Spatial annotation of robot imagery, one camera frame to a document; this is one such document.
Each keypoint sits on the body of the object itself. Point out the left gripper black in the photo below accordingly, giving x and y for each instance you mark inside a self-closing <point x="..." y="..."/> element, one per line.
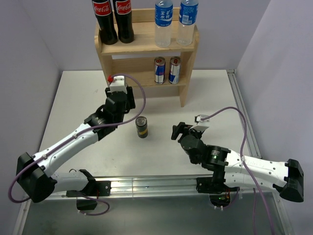
<point x="131" y="97"/>

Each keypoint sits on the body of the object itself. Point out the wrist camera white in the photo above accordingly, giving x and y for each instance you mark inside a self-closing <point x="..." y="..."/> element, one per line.
<point x="117" y="83"/>
<point x="201" y="123"/>

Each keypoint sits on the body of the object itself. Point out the silver blue can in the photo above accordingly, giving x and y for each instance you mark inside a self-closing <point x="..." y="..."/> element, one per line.
<point x="174" y="72"/>
<point x="159" y="68"/>

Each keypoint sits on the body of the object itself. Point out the cola bottle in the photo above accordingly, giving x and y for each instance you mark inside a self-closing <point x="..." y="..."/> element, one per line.
<point x="123" y="17"/>
<point x="103" y="13"/>

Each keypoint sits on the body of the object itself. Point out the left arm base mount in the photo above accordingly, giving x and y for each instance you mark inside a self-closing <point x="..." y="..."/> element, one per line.
<point x="87" y="201"/>

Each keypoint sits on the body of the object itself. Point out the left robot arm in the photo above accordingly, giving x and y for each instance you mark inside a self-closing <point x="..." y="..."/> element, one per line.
<point x="94" y="128"/>

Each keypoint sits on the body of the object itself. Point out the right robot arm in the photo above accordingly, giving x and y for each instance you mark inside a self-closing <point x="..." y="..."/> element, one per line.
<point x="232" y="172"/>

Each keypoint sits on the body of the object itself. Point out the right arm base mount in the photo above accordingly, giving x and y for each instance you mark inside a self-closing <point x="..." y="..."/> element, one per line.
<point x="221" y="196"/>

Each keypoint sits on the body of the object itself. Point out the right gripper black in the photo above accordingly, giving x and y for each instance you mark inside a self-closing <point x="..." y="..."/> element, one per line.
<point x="183" y="129"/>

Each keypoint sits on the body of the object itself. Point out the aluminium rail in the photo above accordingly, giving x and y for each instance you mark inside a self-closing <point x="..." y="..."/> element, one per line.
<point x="250" y="137"/>
<point x="151" y="184"/>

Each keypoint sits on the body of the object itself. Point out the right cola bottle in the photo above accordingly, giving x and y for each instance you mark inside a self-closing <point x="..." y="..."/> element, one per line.
<point x="123" y="17"/>

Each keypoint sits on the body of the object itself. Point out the aluminium rail right side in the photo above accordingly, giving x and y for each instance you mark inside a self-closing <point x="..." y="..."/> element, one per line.
<point x="250" y="137"/>

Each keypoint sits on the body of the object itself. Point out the black can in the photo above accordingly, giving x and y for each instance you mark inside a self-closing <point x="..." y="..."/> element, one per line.
<point x="141" y="126"/>

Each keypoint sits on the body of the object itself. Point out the wooden two-tier shelf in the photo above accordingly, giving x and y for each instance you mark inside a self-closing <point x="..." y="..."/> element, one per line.
<point x="137" y="58"/>

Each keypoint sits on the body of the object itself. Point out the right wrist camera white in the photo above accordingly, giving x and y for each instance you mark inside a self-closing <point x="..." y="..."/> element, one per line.
<point x="201" y="123"/>

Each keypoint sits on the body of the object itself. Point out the aluminium rail front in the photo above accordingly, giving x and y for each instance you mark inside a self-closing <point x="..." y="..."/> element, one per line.
<point x="151" y="184"/>

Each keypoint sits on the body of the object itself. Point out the water bottle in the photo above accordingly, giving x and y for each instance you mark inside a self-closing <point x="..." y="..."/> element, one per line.
<point x="163" y="20"/>
<point x="187" y="17"/>

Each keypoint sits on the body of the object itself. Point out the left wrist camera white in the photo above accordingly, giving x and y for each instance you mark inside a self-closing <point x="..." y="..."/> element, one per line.
<point x="117" y="83"/>

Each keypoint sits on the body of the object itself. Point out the left cola bottle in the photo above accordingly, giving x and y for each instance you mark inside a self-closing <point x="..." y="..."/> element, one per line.
<point x="103" y="13"/>

